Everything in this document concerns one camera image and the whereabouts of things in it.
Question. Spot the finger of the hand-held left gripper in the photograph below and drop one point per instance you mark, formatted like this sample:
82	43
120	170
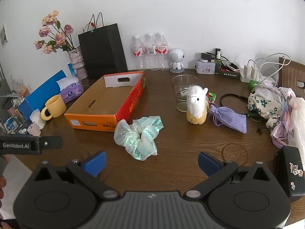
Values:
53	142

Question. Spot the clear glass cup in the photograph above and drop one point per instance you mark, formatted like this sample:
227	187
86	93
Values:
181	85

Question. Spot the green spray bottle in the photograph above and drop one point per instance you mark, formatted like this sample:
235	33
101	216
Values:
218	64

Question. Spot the bright green object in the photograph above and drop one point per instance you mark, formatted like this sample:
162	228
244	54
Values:
253	84

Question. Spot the white yellow alpaca plush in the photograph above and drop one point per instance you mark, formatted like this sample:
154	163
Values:
196	100

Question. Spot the pink dried flowers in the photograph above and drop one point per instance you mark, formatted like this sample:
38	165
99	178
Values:
59	37

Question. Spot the clear water bottle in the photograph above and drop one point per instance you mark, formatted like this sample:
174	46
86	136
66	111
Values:
138	52
151	52
162	52

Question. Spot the dark printed box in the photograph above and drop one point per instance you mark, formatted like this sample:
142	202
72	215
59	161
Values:
230	74

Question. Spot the iridescent green scrunchie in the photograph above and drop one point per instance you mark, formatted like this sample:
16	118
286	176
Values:
135	138

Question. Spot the person's left hand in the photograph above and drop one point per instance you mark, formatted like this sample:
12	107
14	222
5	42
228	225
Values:
1	186

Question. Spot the pale printed tin box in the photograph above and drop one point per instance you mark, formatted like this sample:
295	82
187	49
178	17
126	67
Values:
205	68

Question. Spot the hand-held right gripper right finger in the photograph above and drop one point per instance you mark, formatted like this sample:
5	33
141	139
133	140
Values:
207	163

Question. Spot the mottled purple vase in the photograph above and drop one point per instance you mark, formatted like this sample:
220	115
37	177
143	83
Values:
76	62

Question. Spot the white round case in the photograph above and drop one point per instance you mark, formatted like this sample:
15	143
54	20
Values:
203	60

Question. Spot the purple tissue pack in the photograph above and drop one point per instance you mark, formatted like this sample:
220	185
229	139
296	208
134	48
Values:
71	93

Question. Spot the black box with stickers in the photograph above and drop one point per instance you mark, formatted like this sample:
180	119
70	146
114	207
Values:
288	179

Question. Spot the brown wooden desktop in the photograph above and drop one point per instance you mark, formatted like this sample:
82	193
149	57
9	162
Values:
178	136

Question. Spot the orange cardboard box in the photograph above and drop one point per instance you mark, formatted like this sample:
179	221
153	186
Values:
100	124

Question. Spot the grey refrigerator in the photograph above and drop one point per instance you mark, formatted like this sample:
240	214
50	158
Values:
3	88

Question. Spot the black paper bag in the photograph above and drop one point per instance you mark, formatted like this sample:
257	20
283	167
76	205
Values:
102	52

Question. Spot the green tissue packet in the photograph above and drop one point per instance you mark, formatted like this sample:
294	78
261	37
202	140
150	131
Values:
213	97

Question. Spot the white robot figure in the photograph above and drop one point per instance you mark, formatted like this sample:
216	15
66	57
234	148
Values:
176	54

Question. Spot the small blue box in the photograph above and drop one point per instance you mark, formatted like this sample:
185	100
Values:
70	69

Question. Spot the floral cloth pile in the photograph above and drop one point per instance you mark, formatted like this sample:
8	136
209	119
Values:
264	105

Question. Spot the brown wooden chair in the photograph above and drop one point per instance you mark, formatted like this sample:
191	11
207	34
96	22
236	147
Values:
290	74

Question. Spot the black headband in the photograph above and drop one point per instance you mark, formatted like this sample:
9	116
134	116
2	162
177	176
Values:
234	95

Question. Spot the yellow mug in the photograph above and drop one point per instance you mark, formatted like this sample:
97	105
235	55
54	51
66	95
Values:
56	107

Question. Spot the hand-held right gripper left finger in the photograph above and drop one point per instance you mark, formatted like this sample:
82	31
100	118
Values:
97	162

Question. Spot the white power strip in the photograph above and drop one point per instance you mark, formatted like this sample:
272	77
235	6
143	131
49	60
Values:
266	80

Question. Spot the large blue box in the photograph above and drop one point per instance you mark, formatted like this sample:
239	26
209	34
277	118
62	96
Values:
35	97

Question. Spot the black power adapter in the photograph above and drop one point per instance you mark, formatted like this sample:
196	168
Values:
206	55

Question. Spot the white charger plug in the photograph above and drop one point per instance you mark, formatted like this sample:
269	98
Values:
247	71
254	71

